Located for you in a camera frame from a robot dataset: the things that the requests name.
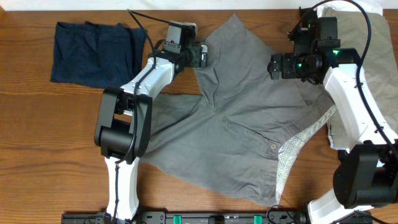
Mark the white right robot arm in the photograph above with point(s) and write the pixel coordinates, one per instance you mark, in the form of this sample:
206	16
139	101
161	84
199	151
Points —
367	178

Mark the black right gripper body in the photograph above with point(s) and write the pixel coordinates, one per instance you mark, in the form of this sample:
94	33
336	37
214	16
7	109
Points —
291	67

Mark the folded navy blue garment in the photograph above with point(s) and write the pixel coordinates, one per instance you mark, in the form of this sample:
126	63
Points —
96	55

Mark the grey shorts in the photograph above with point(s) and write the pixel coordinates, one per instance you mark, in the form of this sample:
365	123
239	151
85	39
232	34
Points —
240	136

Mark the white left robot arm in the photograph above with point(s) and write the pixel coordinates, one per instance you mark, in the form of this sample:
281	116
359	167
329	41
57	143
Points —
124	123

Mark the khaki shorts on pile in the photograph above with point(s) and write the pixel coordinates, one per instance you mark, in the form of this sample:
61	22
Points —
380	63

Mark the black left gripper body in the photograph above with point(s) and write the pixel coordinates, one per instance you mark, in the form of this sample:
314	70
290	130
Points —
194	56

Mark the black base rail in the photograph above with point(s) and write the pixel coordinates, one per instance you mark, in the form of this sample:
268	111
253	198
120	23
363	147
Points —
271	217

